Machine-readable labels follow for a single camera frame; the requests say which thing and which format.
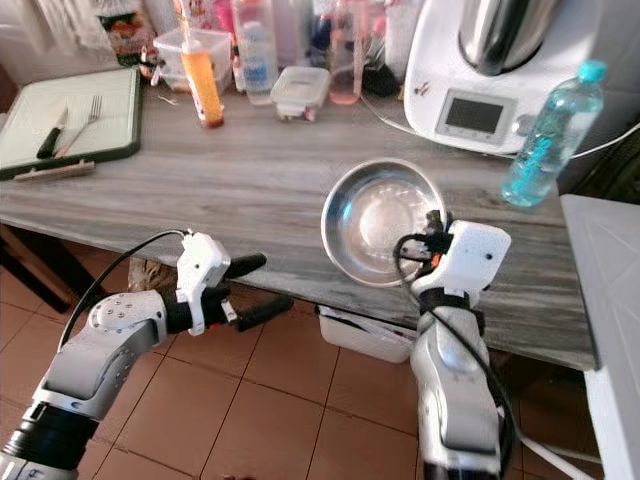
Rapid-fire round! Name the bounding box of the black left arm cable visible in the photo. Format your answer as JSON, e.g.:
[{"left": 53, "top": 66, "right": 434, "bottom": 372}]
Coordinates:
[{"left": 57, "top": 228, "right": 196, "bottom": 353}]

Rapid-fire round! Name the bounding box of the white folding table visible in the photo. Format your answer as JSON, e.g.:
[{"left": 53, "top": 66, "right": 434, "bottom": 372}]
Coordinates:
[{"left": 560, "top": 193, "right": 640, "bottom": 480}]

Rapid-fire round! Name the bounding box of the black handled knife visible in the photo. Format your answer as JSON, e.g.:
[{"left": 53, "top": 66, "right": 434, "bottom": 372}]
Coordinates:
[{"left": 36, "top": 106, "right": 69, "bottom": 161}]

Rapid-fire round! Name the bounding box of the silver fork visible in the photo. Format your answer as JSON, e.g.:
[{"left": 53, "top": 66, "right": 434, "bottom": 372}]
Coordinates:
[{"left": 62, "top": 95, "right": 104, "bottom": 159}]

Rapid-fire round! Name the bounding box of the shiny steel bowl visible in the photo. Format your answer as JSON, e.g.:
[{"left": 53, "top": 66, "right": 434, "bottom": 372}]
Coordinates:
[{"left": 321, "top": 157, "right": 451, "bottom": 289}]

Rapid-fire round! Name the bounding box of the marble top wooden table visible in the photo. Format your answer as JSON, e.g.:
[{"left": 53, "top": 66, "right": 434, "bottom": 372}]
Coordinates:
[{"left": 0, "top": 70, "right": 601, "bottom": 373}]

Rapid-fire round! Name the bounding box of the small dark jar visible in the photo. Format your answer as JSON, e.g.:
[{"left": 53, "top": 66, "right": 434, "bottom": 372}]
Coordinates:
[{"left": 138, "top": 55, "right": 161, "bottom": 86}]

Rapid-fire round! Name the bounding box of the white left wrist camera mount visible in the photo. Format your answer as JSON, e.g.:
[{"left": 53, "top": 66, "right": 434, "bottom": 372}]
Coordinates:
[{"left": 175, "top": 232, "right": 231, "bottom": 336}]

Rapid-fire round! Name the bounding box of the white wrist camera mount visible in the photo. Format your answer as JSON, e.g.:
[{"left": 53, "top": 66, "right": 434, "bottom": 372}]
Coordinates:
[
  {"left": 435, "top": 220, "right": 513, "bottom": 296},
  {"left": 175, "top": 232, "right": 231, "bottom": 336}
]

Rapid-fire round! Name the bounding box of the small lidded food container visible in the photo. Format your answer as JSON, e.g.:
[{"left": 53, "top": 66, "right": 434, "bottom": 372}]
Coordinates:
[{"left": 268, "top": 65, "right": 331, "bottom": 123}]

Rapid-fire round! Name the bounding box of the white plastic bin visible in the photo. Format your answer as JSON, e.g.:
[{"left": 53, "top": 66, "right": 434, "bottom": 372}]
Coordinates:
[{"left": 317, "top": 305, "right": 423, "bottom": 363}]

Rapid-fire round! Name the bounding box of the orange sauce bottle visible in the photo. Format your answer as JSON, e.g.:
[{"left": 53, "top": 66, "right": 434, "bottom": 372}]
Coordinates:
[{"left": 180, "top": 0, "right": 226, "bottom": 129}]

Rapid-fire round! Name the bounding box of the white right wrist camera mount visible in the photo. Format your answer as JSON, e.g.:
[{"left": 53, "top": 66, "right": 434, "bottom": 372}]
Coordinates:
[{"left": 435, "top": 220, "right": 513, "bottom": 296}]

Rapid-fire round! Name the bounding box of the clear plastic cup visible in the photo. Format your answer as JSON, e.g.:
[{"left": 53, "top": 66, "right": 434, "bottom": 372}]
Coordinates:
[{"left": 233, "top": 0, "right": 279, "bottom": 106}]

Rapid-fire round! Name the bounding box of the white kitchen cooking machine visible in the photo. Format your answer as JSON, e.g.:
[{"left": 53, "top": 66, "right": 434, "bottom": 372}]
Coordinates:
[{"left": 403, "top": 0, "right": 601, "bottom": 156}]

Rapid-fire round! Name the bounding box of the colourful food packet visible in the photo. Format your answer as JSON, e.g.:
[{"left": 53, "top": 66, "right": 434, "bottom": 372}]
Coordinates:
[{"left": 98, "top": 0, "right": 151, "bottom": 66}]

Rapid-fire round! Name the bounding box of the black bag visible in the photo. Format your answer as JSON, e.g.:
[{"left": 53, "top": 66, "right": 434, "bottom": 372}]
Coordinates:
[{"left": 560, "top": 130, "right": 640, "bottom": 196}]

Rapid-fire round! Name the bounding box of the white hanging cloth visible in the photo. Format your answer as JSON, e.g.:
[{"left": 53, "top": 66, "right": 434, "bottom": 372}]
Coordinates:
[{"left": 20, "top": 0, "right": 106, "bottom": 46}]

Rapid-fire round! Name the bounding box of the clear plastic storage box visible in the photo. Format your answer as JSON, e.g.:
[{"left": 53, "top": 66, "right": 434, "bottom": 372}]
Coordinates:
[{"left": 153, "top": 27, "right": 233, "bottom": 93}]

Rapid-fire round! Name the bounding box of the green rimmed white cutting board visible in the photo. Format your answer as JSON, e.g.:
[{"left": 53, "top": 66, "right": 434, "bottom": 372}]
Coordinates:
[{"left": 0, "top": 67, "right": 143, "bottom": 183}]

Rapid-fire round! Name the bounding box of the pink plastic cup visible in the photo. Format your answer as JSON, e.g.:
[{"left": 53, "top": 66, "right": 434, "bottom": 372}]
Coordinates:
[{"left": 326, "top": 0, "right": 369, "bottom": 106}]

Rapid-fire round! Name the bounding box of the blue plastic water bottle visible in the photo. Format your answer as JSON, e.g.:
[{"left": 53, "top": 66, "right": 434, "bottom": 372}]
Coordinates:
[{"left": 501, "top": 60, "right": 608, "bottom": 209}]

